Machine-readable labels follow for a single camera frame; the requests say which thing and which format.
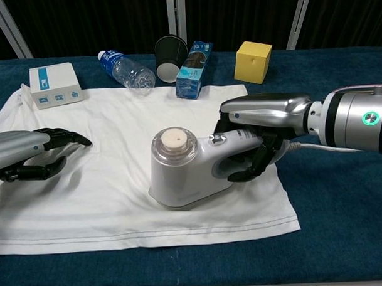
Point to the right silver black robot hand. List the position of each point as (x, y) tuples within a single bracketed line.
[(265, 110)]

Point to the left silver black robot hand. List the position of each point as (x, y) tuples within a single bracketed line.
[(12, 146)]

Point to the white handheld device with cord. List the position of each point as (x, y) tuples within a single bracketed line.
[(179, 174)]

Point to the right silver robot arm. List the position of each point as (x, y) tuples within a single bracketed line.
[(350, 121)]

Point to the yellow foam cube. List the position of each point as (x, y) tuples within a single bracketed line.
[(252, 62)]

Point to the white carton with blue stripe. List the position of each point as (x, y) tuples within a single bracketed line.
[(54, 85)]

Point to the blue cookie box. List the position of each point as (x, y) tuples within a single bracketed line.
[(193, 70)]

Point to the black paper cup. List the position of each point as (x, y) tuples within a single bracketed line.
[(169, 52)]

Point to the dark blue table surface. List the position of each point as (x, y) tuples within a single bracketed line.
[(322, 207)]

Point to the white folded T-shirt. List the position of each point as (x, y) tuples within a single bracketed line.
[(111, 199)]

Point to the clear water bottle blue label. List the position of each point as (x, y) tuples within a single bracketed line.
[(125, 70)]

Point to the grey metal frame post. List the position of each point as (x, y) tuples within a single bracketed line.
[(8, 27), (299, 17), (176, 15)]

